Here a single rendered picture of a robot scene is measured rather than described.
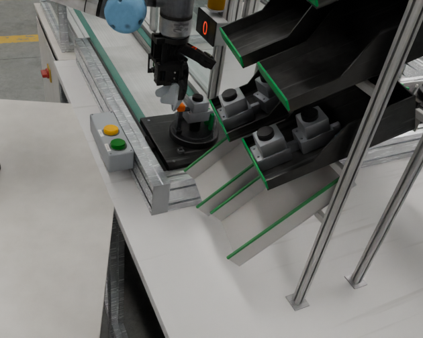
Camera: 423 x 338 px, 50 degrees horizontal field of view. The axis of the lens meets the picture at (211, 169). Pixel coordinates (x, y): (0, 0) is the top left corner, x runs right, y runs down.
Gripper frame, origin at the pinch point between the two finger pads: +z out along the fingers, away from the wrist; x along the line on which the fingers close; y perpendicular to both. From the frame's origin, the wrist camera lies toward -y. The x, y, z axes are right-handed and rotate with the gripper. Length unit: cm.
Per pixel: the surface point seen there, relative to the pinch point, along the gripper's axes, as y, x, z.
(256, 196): -4.1, 36.9, 1.5
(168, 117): -2.3, -10.2, 10.3
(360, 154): -10, 53, -21
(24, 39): 12, -293, 107
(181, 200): 3.5, 16.6, 18.4
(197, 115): -5.6, 2.1, 2.6
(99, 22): -4, -97, 16
